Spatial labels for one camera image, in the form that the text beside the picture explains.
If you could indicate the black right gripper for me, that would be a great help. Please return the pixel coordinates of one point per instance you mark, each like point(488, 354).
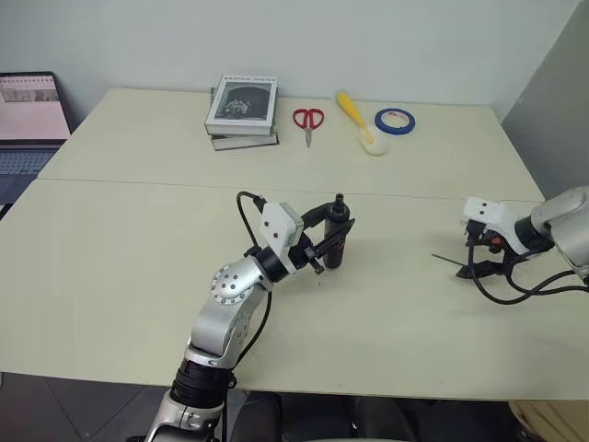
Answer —
point(481, 235)

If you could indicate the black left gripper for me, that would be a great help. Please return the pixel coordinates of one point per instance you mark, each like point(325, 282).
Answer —
point(301, 255)

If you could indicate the black electric screwdriver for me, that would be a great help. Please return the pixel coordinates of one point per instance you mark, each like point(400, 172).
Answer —
point(335, 251)

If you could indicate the thin metal screwdriver bit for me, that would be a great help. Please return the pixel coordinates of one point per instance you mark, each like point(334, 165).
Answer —
point(444, 259)

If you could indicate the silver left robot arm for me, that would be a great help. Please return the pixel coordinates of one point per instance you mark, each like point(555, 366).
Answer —
point(221, 322)

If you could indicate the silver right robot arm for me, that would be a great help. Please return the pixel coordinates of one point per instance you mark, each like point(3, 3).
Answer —
point(568, 221)

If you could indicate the yellow brush with white sponge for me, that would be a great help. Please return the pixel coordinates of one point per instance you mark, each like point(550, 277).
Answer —
point(354, 115)

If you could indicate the stack of grey books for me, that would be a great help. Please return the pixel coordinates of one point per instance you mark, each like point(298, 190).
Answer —
point(246, 142)

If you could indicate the blue tape roll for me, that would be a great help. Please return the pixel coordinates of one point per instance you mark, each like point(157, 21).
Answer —
point(381, 123)

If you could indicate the grey graphic design book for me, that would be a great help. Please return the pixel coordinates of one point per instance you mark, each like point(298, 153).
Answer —
point(241, 103)

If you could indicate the grey partition panel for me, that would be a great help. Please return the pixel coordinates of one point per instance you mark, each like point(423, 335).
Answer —
point(557, 115)

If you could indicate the open grey laptop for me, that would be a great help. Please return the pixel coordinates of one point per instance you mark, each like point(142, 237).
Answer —
point(25, 138)

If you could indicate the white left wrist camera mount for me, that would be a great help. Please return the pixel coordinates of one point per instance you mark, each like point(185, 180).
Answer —
point(276, 225)

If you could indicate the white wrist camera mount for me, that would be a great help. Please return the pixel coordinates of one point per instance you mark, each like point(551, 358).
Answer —
point(276, 225)
point(490, 212)

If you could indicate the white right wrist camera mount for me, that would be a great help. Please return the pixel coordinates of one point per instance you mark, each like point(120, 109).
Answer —
point(490, 212)

